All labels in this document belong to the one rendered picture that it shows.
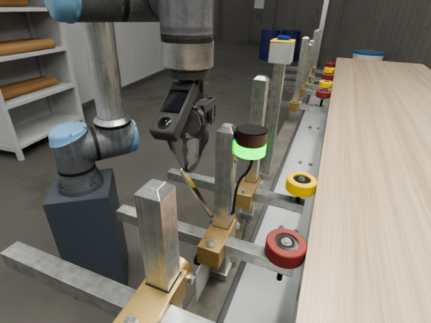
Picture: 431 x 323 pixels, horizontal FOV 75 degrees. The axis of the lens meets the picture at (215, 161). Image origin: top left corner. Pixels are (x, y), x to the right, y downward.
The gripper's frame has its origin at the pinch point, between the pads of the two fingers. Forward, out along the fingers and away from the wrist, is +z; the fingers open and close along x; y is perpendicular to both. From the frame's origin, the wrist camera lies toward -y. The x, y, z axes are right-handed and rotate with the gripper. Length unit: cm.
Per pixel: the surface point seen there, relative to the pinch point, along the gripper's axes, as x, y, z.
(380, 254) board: -39.8, 2.5, 11.2
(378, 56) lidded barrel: -97, 539, 46
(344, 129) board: -33, 68, 12
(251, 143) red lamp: -13.3, -0.4, -8.7
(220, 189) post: -7.3, 0.6, 3.6
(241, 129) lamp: -10.8, 1.6, -10.2
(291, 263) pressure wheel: -24.2, -5.4, 12.0
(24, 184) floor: 189, 73, 101
